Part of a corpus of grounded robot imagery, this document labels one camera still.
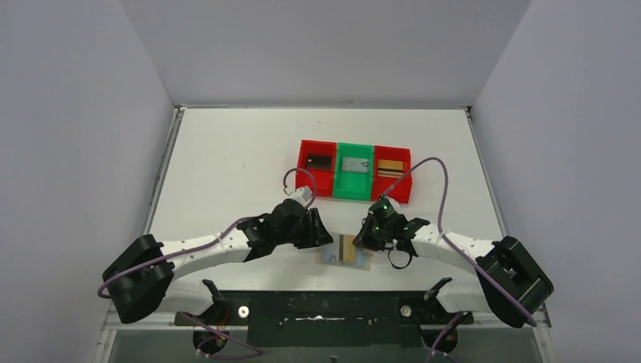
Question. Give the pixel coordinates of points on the black credit card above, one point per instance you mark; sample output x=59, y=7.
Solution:
x=319, y=162

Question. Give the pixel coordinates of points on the silver credit card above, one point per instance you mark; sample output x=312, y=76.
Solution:
x=354, y=164

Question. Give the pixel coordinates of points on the green plastic bin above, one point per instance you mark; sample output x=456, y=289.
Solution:
x=350, y=185

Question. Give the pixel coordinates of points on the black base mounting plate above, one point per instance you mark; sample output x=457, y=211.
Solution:
x=309, y=319

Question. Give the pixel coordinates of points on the left red plastic bin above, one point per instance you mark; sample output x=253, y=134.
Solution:
x=324, y=178

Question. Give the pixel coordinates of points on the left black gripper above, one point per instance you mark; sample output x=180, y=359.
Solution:
x=311, y=228

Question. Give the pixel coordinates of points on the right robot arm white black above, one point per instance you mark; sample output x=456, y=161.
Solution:
x=503, y=278

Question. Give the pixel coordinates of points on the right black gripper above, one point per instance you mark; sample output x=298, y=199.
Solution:
x=365, y=239

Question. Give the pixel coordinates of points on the right red plastic bin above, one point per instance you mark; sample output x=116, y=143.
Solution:
x=403, y=186

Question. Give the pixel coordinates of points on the gold striped card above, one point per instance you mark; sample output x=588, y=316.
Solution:
x=347, y=249

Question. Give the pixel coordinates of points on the gold credit card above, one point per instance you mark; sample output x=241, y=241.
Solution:
x=390, y=168

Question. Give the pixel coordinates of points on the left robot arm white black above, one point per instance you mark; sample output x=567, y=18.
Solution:
x=148, y=275

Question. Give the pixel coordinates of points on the red plastic bin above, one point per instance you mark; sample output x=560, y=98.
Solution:
x=403, y=186
x=324, y=178

